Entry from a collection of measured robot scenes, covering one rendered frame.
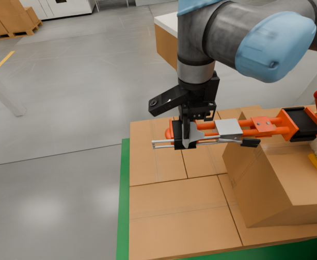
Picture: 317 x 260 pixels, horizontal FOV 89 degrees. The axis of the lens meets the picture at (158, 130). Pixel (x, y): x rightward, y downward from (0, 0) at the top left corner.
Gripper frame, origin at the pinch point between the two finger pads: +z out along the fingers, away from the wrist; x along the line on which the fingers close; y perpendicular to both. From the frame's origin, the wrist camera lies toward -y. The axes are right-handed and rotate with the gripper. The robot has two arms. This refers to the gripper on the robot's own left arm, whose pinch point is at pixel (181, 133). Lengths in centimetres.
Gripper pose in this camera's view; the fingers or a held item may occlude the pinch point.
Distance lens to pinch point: 51.0
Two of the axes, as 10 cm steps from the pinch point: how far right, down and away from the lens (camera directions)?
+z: 0.8, 6.3, 7.7
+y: 10.0, -0.9, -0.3
